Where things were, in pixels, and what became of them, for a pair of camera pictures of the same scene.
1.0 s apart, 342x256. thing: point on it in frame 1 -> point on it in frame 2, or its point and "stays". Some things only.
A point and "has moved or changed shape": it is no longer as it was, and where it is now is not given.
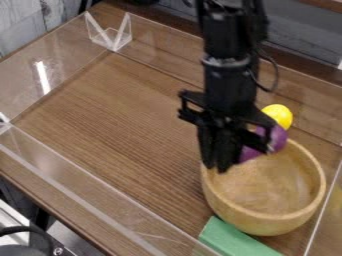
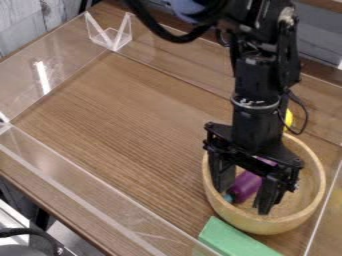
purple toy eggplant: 278,142 has moved or changed shape
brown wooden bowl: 268,195 stays
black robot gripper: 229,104 -> 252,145
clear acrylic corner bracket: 111,38 stays
